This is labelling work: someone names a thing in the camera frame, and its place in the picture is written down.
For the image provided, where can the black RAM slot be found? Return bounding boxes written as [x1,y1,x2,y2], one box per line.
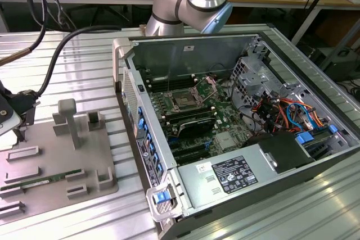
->
[163,105,216,117]
[146,74,196,83]
[165,110,217,124]
[147,80,197,90]

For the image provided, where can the CPU socket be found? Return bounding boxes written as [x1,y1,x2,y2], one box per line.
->
[170,89,202,111]

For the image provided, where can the grey parts rack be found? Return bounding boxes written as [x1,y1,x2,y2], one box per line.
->
[0,98,119,220]

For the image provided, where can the green RAM stick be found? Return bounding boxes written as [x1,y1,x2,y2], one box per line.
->
[21,169,83,189]

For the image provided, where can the blue case latch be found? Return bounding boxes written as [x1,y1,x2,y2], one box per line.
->
[154,192,171,205]

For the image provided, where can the open PC case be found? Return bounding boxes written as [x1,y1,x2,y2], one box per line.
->
[112,23,360,240]

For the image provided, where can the black graphics card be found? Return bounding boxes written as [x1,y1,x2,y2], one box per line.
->
[177,117,216,139]

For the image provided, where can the grey power supply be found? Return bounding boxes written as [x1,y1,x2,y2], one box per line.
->
[176,143,278,210]

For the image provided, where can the metal socket cover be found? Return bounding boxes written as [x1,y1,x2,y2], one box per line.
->
[193,75,220,103]

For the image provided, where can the green motherboard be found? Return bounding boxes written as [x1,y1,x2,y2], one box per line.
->
[146,74,254,165]

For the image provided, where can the silver chipset heat sink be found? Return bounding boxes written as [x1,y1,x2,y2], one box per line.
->
[216,133,236,151]

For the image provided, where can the perforated metal drive cage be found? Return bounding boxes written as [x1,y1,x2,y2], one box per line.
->
[229,56,282,106]

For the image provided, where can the black fan shroud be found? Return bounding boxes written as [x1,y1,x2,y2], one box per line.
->
[243,132,316,175]

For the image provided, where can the blue plastic connector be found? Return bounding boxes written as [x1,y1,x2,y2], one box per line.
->
[296,132,314,146]

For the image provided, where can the black equipment box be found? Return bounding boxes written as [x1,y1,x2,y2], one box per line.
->
[326,50,360,82]

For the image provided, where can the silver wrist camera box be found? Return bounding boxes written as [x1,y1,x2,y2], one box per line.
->
[0,79,37,137]

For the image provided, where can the thick black cable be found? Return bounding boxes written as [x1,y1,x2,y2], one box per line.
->
[35,25,123,96]

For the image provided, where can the black cable beige sleeve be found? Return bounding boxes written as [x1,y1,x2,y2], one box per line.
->
[0,0,47,65]

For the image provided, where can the blue wire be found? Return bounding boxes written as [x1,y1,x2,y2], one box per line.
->
[286,101,313,132]

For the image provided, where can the orange wire bundle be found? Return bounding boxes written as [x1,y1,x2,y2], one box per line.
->
[277,98,330,134]

